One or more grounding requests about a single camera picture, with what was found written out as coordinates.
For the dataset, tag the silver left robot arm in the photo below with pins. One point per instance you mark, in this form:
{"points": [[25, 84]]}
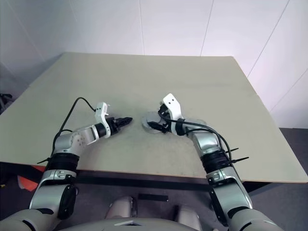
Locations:
{"points": [[79, 139]]}

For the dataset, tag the black frame object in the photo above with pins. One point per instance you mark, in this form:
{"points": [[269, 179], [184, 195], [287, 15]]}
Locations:
{"points": [[4, 102]]}

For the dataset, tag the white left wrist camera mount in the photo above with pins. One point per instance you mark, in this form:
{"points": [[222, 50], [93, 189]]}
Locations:
{"points": [[101, 111]]}

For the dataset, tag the orange object under table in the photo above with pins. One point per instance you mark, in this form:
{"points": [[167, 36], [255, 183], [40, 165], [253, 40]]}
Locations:
{"points": [[27, 183]]}

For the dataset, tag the silver motor lid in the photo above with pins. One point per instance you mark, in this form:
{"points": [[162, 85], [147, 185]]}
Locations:
{"points": [[149, 118]]}

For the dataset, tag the black zip tie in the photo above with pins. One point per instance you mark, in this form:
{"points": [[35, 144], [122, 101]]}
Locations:
{"points": [[43, 160], [240, 159]]}

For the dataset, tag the grey rounded shape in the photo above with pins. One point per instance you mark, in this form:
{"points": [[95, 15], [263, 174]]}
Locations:
{"points": [[121, 207], [186, 214]]}

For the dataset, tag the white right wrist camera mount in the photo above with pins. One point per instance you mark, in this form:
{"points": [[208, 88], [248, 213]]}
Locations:
{"points": [[173, 106]]}

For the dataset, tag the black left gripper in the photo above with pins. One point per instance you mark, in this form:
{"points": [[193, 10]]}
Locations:
{"points": [[115, 126]]}

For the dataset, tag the silver robot torso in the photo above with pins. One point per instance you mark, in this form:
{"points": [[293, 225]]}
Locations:
{"points": [[154, 226]]}

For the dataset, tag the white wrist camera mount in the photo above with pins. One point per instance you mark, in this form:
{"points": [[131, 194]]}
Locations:
{"points": [[101, 111], [173, 106]]}

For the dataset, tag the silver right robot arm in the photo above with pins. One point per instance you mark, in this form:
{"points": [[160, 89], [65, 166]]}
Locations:
{"points": [[207, 142]]}

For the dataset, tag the silver motor housing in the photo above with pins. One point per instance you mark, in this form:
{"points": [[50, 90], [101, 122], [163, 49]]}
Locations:
{"points": [[145, 128]]}

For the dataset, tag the black rectangular block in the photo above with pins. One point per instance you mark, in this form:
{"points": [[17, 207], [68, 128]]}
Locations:
{"points": [[152, 197]]}

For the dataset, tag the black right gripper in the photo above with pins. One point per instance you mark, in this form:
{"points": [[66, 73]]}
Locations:
{"points": [[168, 125]]}

